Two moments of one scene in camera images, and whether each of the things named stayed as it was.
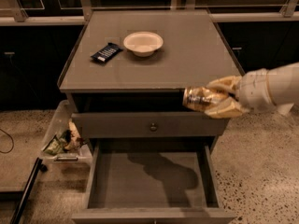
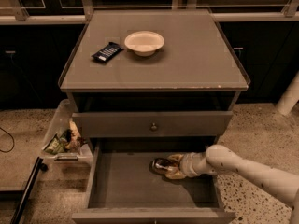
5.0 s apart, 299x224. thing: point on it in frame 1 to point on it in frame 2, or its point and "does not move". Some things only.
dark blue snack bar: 106,53 does not move
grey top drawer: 149,124 does not move
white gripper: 252,90 to 187,166
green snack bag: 56,146 does not move
